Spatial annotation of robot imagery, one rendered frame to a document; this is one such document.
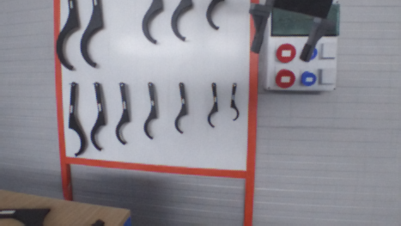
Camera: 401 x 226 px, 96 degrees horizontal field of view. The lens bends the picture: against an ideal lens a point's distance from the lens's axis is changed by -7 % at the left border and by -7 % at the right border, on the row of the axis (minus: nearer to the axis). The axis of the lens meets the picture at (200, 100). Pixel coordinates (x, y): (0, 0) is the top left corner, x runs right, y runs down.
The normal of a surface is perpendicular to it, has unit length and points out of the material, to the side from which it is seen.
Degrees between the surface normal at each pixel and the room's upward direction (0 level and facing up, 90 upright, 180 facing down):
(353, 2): 90
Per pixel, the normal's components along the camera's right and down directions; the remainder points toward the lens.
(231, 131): -0.15, 0.07
